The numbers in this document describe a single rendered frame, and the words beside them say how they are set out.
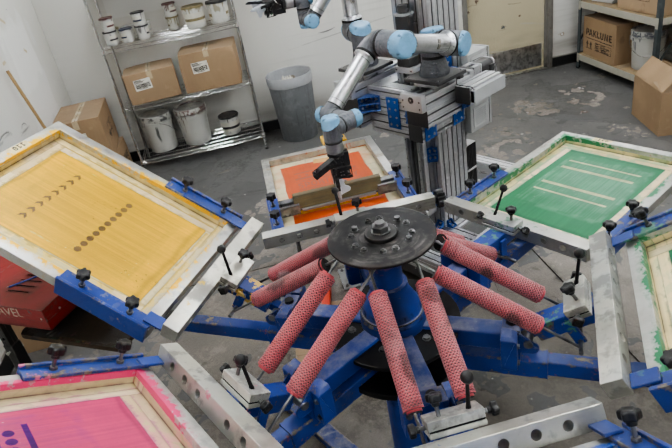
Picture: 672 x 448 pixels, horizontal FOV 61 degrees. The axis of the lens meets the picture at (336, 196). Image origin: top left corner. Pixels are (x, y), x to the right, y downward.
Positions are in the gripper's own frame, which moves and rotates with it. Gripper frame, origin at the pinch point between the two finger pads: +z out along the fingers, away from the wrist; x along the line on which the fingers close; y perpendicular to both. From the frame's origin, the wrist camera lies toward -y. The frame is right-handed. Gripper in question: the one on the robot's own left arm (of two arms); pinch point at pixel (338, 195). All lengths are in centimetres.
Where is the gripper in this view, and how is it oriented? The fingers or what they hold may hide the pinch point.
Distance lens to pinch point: 243.2
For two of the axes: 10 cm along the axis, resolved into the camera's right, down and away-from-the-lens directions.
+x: -1.9, -4.4, 8.8
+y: 9.7, -2.3, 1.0
